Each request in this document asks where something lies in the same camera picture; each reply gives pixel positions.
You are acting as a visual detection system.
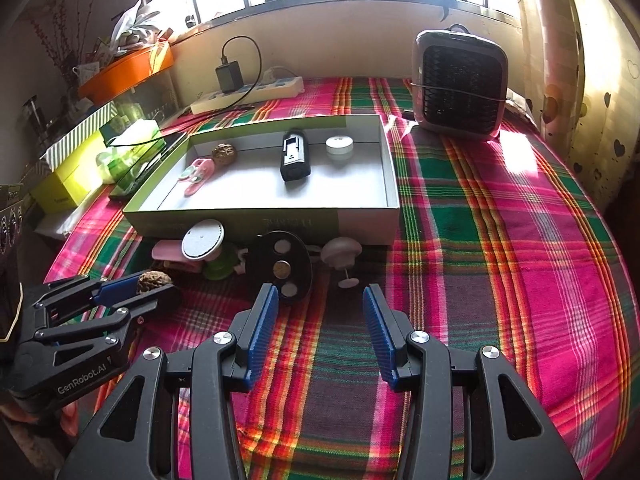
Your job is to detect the black phone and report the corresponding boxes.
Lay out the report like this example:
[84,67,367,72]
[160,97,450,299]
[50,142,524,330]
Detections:
[109,131,190,200]

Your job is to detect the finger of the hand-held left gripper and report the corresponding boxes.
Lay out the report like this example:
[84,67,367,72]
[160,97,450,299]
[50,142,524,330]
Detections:
[32,270,147,318]
[32,287,183,402]

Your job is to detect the green cardboard box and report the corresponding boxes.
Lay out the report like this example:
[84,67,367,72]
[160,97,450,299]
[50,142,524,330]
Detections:
[122,114,401,247]

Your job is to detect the heart print curtain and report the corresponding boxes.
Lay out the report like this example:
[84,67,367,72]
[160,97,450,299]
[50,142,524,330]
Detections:
[515,0,640,211]

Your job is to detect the orange box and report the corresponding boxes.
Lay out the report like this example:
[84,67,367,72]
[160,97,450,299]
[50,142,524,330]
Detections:
[77,45,175,103]

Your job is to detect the glass jar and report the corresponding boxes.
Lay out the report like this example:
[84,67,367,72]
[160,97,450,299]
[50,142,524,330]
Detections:
[21,95,46,136]

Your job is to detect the black power adapter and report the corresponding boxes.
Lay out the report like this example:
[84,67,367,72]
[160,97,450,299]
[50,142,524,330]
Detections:
[216,61,244,93]

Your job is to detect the red dried branches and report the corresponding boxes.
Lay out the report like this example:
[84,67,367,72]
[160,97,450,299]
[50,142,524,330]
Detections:
[27,0,81,86]

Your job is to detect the white power strip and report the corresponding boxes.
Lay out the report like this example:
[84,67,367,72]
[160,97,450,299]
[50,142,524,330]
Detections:
[191,76,305,115]

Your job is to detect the black battery charger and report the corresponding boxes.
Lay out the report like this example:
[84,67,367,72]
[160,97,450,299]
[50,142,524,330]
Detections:
[279,130,312,182]

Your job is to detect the plaid pink green tablecloth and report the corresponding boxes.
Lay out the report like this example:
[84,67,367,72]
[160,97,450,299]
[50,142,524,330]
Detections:
[44,75,640,480]

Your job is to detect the green leafy plant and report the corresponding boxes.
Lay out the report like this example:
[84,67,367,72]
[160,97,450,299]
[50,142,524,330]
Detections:
[110,0,176,53]

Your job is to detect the white round plastic hook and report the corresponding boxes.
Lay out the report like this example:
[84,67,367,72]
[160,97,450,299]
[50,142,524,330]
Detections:
[320,237,362,289]

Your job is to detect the white-topped green spool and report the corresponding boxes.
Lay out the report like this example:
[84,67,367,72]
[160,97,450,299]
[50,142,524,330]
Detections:
[181,220,238,281]

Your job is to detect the green tissue pack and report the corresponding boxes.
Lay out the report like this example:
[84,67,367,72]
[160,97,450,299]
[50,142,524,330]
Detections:
[97,119,168,183]

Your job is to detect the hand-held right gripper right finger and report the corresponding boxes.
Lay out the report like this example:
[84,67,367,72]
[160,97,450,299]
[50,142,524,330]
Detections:
[362,283,583,480]

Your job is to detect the clear glass tank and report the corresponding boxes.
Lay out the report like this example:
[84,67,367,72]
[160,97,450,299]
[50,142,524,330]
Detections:
[112,67,181,121]

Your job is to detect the pink nail clipper with lens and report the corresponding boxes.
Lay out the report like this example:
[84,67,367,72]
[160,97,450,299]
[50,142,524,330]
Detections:
[179,158,216,197]

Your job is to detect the black charging cable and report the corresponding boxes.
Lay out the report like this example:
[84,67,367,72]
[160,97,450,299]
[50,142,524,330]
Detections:
[107,36,262,151]

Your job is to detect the long pink plastic clip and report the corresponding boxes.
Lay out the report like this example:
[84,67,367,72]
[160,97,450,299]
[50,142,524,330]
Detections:
[151,240,206,273]

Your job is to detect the yellow box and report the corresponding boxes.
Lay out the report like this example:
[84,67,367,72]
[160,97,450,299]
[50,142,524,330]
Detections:
[31,130,108,213]

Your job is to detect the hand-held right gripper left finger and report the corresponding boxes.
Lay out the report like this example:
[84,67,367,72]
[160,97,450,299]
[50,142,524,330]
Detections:
[59,283,280,480]

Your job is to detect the white round cap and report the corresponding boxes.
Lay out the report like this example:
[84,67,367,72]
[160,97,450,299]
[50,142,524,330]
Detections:
[326,136,353,161]

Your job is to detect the grey portable heater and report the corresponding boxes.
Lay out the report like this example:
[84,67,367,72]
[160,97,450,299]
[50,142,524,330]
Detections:
[411,25,510,141]

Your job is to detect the black oval holder silver discs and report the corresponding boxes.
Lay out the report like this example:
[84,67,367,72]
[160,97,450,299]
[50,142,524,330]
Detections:
[248,231,313,306]

